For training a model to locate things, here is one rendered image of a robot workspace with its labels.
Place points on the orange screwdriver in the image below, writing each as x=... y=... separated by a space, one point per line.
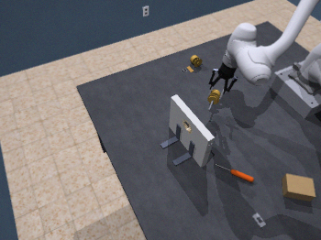
x=241 y=175

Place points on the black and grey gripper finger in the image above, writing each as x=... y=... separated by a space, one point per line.
x=230 y=86
x=216 y=80

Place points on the tan cardboard box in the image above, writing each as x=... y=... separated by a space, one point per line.
x=298 y=187

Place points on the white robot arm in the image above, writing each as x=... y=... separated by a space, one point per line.
x=255 y=63

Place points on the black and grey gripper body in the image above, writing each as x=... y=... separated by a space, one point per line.
x=225 y=69

